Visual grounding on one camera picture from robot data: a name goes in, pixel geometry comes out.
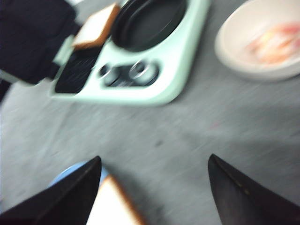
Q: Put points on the silver control knob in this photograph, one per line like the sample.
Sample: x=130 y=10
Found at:
x=138 y=69
x=106 y=71

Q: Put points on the left silver control knob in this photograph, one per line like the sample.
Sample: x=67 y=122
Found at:
x=106 y=71

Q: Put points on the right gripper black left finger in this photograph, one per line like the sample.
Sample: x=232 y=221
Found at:
x=68 y=202

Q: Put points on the beige ribbed ceramic bowl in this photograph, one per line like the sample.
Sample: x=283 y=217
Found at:
x=246 y=23

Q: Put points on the mint green breakfast maker base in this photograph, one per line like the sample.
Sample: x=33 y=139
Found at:
x=170 y=64

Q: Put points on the right silver control knob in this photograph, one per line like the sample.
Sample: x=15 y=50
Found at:
x=138 y=69

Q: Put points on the orange shrimp pieces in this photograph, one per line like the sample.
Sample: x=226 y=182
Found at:
x=278 y=44

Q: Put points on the black round frying pan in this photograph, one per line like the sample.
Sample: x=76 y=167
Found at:
x=143 y=24

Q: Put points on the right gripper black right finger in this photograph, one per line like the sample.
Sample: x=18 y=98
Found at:
x=241 y=200

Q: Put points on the breakfast maker hinged lid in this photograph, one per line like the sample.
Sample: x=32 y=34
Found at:
x=31 y=34

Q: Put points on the blue ceramic plate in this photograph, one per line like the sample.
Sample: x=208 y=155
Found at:
x=71 y=169

